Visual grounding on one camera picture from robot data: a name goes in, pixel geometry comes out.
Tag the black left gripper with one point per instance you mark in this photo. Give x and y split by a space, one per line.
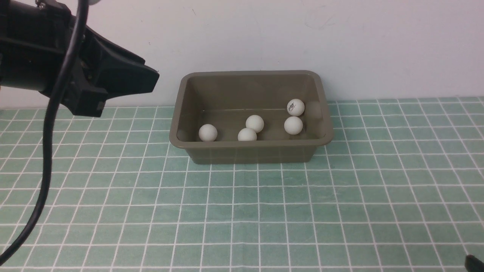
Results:
101 69

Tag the white ball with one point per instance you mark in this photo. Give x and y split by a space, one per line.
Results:
295 107
247 134
293 125
255 122
208 133

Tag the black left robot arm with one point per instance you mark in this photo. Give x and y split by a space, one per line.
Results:
33 44

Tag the olive green plastic bin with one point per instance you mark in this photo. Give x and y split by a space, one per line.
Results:
227 99

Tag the green checkered tablecloth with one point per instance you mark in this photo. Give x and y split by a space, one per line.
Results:
399 189

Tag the dark object bottom right corner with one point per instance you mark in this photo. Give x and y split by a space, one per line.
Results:
473 264

